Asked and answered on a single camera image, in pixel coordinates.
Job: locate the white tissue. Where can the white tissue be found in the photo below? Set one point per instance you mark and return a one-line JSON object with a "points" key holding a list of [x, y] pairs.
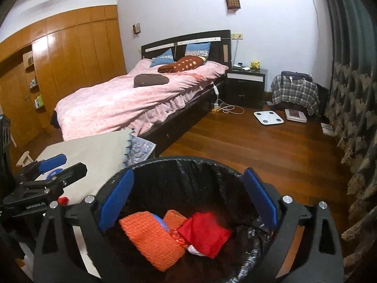
{"points": [[191, 249]]}

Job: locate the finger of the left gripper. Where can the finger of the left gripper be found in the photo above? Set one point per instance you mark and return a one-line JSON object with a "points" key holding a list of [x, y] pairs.
{"points": [[37, 168], [68, 176]]}

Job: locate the grey quilted cloth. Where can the grey quilted cloth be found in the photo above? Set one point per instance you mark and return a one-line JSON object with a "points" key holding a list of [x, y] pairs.
{"points": [[138, 150]]}

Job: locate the black nightstand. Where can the black nightstand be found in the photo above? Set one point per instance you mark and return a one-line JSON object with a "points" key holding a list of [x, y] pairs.
{"points": [[245, 88]]}

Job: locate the wooden wardrobe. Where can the wooden wardrobe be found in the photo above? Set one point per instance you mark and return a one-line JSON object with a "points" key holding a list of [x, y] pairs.
{"points": [[52, 58]]}

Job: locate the blue plastic bag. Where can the blue plastic bag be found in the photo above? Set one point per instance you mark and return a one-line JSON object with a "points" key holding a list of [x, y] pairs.
{"points": [[161, 222]]}

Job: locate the dark patterned curtain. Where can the dark patterned curtain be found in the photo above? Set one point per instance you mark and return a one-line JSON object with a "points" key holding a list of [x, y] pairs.
{"points": [[351, 111]]}

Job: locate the plaid cloth covered chair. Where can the plaid cloth covered chair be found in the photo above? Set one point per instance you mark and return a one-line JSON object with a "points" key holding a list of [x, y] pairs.
{"points": [[296, 88]]}

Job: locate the red dotted pillow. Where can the red dotted pillow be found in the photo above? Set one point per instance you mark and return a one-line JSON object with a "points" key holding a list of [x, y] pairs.
{"points": [[186, 63]]}

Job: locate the wall lamp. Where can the wall lamp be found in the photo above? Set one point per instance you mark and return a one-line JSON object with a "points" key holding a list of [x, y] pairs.
{"points": [[233, 4], [136, 28]]}

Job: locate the white small stool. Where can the white small stool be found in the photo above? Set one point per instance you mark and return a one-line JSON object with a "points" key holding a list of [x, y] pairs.
{"points": [[24, 160]]}

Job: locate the right wall lamp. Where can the right wall lamp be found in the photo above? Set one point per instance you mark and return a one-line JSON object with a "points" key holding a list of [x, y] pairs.
{"points": [[233, 4]]}

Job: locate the brown cushion on bed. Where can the brown cushion on bed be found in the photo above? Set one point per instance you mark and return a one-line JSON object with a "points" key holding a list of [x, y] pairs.
{"points": [[147, 80]]}

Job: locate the left blue pillow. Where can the left blue pillow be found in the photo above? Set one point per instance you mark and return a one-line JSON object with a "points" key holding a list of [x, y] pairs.
{"points": [[163, 59]]}

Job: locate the yellow plush toy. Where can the yellow plush toy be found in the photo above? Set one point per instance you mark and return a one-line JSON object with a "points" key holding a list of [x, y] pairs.
{"points": [[255, 65]]}

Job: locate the right blue patterned pillow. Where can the right blue patterned pillow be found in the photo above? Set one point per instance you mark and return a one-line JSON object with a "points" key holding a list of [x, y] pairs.
{"points": [[201, 50]]}

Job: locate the black lined trash bin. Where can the black lined trash bin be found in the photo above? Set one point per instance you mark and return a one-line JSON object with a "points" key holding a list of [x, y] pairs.
{"points": [[189, 184]]}

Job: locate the white pink floor scale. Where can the white pink floor scale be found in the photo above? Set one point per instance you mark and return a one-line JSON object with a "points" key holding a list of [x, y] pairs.
{"points": [[295, 115]]}

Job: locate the left wall lamp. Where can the left wall lamp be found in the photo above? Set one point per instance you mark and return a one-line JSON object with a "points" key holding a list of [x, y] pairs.
{"points": [[136, 28]]}

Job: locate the red cloth bag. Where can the red cloth bag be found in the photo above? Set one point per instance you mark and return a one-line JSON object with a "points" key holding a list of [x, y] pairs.
{"points": [[203, 231]]}

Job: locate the bed with pink cover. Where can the bed with pink cover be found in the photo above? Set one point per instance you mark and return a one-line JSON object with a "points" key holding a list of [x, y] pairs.
{"points": [[118, 103]]}

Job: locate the white bathroom scale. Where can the white bathroom scale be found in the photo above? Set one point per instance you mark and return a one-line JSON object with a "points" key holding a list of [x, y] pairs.
{"points": [[268, 118]]}

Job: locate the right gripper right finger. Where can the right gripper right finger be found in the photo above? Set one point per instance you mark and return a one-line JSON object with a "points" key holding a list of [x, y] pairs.
{"points": [[304, 246]]}

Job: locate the beige table cover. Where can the beige table cover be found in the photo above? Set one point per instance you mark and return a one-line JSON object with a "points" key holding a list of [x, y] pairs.
{"points": [[102, 154]]}

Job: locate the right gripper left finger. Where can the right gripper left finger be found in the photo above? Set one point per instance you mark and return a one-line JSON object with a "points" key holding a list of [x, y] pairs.
{"points": [[71, 245]]}

